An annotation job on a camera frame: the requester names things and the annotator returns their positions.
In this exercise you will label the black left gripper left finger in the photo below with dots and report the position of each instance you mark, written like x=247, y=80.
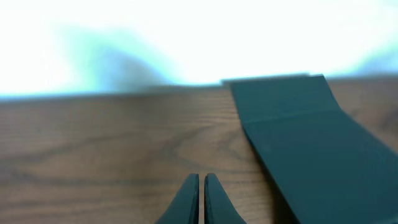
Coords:
x=184, y=208

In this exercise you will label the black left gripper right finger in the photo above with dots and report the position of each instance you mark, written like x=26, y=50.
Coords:
x=218, y=207

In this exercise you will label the dark green box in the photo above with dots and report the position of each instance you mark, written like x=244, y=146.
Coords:
x=327, y=166

